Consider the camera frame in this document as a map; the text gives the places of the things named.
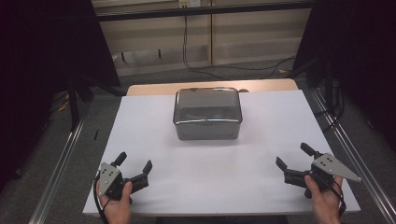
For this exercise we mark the aluminium rail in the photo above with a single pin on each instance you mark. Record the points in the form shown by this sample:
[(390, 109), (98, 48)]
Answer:
[(351, 149), (59, 168)]

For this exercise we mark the beige background desk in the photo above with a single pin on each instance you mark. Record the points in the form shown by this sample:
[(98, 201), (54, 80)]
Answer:
[(249, 34)]

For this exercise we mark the white board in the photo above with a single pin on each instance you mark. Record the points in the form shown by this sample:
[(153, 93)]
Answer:
[(155, 149)]

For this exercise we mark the person's right hand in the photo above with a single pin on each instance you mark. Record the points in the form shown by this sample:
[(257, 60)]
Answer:
[(325, 205)]

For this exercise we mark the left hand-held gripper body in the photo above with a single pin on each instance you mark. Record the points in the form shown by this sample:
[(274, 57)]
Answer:
[(109, 179)]

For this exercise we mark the person's left hand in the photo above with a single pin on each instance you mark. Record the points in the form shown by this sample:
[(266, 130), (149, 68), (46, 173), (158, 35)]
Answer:
[(120, 210)]

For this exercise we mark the black curtain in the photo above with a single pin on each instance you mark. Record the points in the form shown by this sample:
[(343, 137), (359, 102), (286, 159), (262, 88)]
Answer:
[(361, 46), (37, 62)]

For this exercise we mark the white wall outlet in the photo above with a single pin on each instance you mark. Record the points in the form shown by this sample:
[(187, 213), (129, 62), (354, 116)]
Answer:
[(189, 3)]

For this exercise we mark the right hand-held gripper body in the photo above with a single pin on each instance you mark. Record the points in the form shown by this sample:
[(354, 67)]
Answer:
[(330, 165)]

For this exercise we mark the smoky transparent hinged box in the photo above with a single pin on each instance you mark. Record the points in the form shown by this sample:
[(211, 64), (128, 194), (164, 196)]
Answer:
[(207, 109)]

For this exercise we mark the black metal stand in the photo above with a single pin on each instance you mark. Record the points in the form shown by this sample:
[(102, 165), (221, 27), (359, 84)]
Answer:
[(73, 105)]

